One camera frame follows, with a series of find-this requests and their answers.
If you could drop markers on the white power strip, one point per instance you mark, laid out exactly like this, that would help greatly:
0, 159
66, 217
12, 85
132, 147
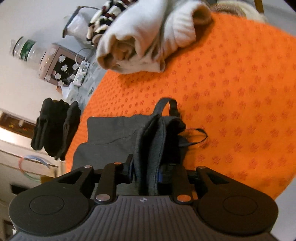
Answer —
81, 73

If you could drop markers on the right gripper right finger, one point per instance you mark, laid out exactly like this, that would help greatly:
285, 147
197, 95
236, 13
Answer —
173, 182

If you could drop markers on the black folded clothes stack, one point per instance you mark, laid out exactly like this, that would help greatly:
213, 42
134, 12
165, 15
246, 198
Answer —
55, 127

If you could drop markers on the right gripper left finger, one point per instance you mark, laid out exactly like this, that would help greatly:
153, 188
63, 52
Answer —
109, 177

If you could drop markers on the cream white sweater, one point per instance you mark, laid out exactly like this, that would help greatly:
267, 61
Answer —
147, 32

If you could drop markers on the orange floral table mat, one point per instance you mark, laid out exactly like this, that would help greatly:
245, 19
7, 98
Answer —
237, 82

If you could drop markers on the striped patterned clothes pile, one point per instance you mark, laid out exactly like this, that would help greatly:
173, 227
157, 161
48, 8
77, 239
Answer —
103, 19

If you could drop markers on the clear water bottle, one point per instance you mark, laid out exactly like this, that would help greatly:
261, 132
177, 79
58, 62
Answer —
28, 51

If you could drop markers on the pink water dispenser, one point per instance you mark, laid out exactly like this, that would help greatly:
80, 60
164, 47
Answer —
59, 65

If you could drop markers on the dark grey garment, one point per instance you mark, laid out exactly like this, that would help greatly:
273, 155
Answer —
152, 140

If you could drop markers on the white low cabinet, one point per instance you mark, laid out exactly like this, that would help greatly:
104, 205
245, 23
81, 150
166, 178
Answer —
27, 175

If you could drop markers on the checkered floral tablecloth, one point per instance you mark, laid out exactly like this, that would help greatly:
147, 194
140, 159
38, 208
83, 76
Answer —
83, 93

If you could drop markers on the white plastic bag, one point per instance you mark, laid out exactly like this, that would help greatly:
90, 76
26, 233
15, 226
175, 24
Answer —
77, 24

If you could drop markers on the brown wooden door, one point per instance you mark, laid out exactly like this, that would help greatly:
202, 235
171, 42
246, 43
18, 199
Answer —
16, 125

